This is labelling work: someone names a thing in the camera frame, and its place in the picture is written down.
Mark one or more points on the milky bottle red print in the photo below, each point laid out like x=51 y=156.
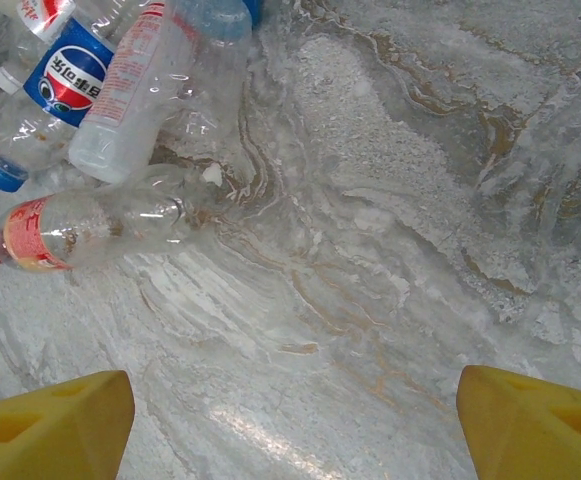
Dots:
x=120 y=110

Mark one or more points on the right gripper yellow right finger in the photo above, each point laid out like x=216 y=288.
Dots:
x=535 y=435

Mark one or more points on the white cap red label bottle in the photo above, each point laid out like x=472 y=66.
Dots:
x=45 y=15

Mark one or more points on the blue Pepsi label bottle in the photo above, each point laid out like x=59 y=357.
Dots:
x=67 y=80

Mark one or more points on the blue label plastic bottle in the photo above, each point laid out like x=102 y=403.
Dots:
x=215 y=20

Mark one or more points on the orange label red cap bottle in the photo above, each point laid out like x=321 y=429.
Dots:
x=35 y=235

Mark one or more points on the small white plastic scrap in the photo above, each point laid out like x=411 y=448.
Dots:
x=212 y=174

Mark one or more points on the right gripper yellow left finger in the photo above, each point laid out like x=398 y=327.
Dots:
x=45 y=435

